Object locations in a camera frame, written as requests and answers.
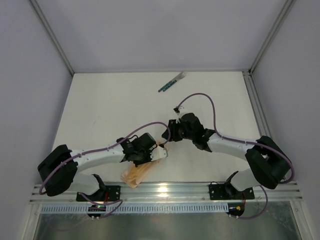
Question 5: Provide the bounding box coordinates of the peach satin napkin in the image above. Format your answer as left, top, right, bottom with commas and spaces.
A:
121, 141, 168, 189

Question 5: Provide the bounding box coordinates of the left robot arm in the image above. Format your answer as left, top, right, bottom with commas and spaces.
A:
37, 133, 158, 197

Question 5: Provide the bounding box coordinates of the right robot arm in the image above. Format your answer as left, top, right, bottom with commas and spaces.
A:
161, 113, 291, 199

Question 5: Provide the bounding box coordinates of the left controller board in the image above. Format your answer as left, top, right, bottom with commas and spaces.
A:
86, 204, 106, 220

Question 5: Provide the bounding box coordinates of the controller board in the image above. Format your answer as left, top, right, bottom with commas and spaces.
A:
86, 204, 106, 220
226, 203, 245, 219

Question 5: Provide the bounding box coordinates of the right controller board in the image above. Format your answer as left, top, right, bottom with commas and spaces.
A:
226, 203, 245, 219

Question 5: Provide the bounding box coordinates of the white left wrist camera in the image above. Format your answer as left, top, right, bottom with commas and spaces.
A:
150, 146, 168, 161

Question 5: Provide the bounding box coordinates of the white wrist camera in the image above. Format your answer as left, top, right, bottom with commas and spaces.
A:
150, 146, 168, 161
173, 105, 187, 123

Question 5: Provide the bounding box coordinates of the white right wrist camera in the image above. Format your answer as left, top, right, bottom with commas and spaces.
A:
173, 105, 187, 123

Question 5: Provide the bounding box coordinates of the aluminium frame rail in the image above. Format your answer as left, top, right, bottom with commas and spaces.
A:
29, 181, 304, 204

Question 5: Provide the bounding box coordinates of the green handled knife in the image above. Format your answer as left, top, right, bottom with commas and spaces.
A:
158, 75, 183, 93

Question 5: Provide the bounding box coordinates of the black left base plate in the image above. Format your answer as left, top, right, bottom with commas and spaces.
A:
85, 185, 121, 202

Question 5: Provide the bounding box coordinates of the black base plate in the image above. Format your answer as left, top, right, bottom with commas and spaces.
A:
85, 185, 121, 202
208, 182, 255, 200

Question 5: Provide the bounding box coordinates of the white slotted cable duct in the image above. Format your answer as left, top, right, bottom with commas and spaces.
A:
40, 202, 228, 214

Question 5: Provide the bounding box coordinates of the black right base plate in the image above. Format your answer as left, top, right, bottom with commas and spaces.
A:
208, 182, 255, 200

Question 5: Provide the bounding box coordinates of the right side frame rail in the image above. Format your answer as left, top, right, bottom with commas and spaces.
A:
241, 69, 286, 181

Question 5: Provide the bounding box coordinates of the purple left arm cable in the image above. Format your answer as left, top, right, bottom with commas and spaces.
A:
39, 121, 172, 221

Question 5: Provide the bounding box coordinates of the right back frame post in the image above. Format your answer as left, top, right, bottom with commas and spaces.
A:
248, 0, 296, 75

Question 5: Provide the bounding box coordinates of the frame post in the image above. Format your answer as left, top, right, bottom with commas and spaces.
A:
248, 0, 296, 75
27, 0, 75, 77

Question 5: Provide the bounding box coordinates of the left back frame post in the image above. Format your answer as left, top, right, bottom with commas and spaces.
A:
27, 0, 75, 77

